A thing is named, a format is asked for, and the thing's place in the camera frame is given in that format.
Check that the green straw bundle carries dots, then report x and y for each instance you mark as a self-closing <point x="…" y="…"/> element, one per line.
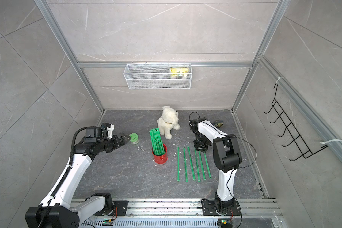
<point x="156" y="141"/>

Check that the metal base rail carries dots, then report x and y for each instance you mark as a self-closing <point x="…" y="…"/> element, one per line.
<point x="187" y="213"/>

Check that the camouflage cloth pouch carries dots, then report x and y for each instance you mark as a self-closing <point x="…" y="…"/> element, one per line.
<point x="218" y="124"/>

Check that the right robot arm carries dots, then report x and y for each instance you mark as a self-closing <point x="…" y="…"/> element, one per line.
<point x="227" y="158"/>

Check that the small green lidded jar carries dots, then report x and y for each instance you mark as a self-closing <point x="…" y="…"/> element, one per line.
<point x="134" y="138"/>

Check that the white plush dog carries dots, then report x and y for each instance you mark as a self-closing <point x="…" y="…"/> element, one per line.
<point x="168" y="121"/>

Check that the white wire mesh basket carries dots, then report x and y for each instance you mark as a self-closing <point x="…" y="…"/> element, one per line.
<point x="155" y="76"/>

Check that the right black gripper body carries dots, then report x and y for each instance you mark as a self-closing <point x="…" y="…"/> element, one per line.
<point x="201" y="143"/>

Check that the yellow sponge in basket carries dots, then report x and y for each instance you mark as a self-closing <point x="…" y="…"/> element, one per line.
<point x="179" y="71"/>

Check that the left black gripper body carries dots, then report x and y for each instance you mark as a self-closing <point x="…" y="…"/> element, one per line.
<point x="112" y="144"/>

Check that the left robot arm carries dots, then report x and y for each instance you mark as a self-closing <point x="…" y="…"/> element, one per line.
<point x="55" y="210"/>

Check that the red cylindrical container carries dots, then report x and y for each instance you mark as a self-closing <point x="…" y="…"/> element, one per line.
<point x="161" y="159"/>

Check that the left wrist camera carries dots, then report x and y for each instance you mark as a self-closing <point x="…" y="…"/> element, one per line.
<point x="107" y="129"/>

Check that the black wire hook rack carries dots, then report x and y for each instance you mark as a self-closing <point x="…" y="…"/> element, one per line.
<point x="291" y="130"/>

